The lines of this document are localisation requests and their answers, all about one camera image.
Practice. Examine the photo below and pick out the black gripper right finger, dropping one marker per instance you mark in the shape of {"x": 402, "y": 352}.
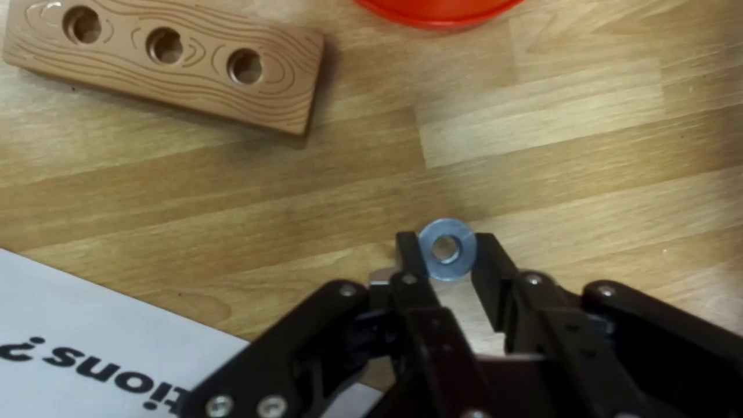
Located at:
{"x": 605, "y": 356}

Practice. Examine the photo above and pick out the white Lean Robotics cardboard box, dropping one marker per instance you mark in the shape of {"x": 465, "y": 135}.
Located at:
{"x": 77, "y": 340}

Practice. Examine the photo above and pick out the wooden block with three holes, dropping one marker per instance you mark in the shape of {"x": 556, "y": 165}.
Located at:
{"x": 193, "y": 85}

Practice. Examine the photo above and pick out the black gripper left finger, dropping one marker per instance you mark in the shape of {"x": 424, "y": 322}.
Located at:
{"x": 349, "y": 356}

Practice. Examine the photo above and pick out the red plastic bowl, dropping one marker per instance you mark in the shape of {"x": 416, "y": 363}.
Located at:
{"x": 442, "y": 9}

